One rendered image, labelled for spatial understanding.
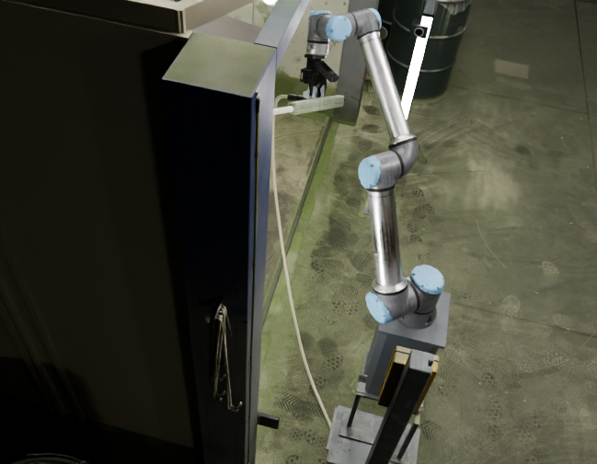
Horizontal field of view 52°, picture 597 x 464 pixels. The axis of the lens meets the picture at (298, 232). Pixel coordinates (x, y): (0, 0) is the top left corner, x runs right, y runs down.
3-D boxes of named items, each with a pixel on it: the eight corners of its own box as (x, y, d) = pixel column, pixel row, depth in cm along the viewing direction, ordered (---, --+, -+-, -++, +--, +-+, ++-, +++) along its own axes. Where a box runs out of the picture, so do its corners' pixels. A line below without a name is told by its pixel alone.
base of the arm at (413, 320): (437, 300, 291) (442, 287, 284) (433, 333, 279) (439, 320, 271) (397, 290, 293) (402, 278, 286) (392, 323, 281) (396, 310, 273)
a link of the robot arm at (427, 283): (443, 306, 277) (453, 283, 264) (412, 319, 271) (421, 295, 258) (424, 281, 285) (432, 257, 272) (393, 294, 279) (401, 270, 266)
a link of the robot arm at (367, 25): (431, 168, 242) (379, 1, 239) (406, 176, 238) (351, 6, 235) (416, 172, 253) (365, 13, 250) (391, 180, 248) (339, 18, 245)
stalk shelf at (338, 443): (325, 462, 223) (326, 461, 221) (338, 406, 237) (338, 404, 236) (409, 485, 219) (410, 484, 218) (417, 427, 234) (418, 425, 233)
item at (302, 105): (307, 88, 275) (348, 96, 261) (307, 99, 277) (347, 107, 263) (225, 100, 242) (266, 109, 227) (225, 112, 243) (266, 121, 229)
